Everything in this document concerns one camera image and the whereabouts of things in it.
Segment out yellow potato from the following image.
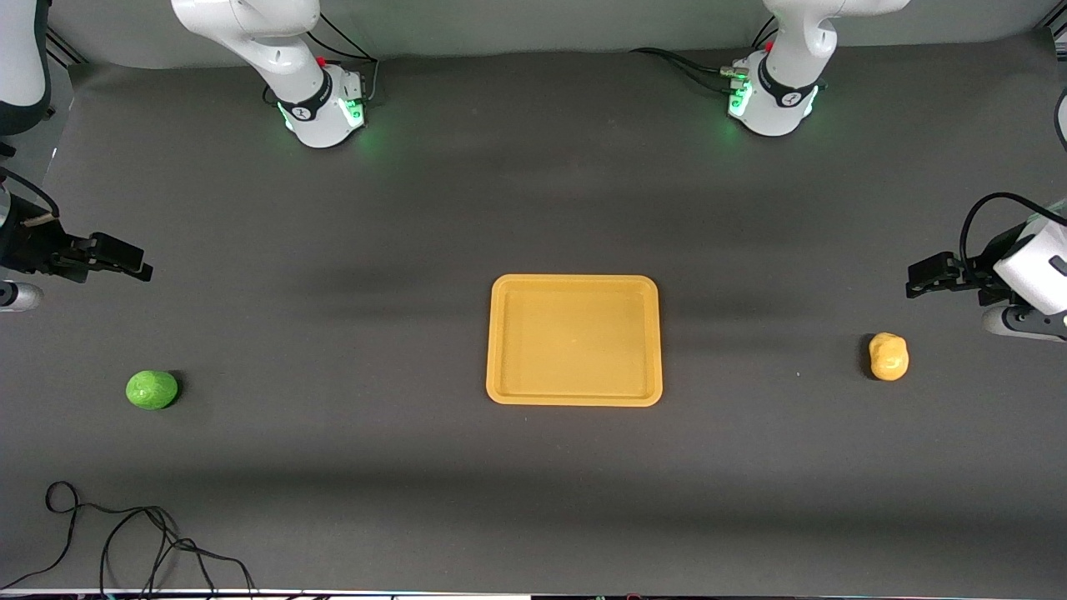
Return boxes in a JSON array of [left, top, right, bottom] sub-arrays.
[[868, 332, 910, 383]]

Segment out green apple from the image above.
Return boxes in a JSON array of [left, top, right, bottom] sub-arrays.
[[125, 370, 180, 411]]

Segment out yellow plastic tray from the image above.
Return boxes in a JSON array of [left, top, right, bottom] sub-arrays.
[[486, 274, 664, 408]]

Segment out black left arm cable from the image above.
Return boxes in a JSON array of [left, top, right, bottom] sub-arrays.
[[959, 192, 1067, 276]]

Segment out loose black cable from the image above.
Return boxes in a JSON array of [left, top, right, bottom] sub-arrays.
[[0, 480, 256, 598]]

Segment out black right base cable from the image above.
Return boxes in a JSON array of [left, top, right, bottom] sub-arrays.
[[307, 12, 381, 111]]

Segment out black base cable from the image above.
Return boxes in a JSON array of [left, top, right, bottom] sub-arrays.
[[307, 12, 381, 111], [629, 47, 749, 95]]

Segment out black left base cable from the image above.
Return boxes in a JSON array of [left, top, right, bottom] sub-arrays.
[[629, 47, 749, 95]]

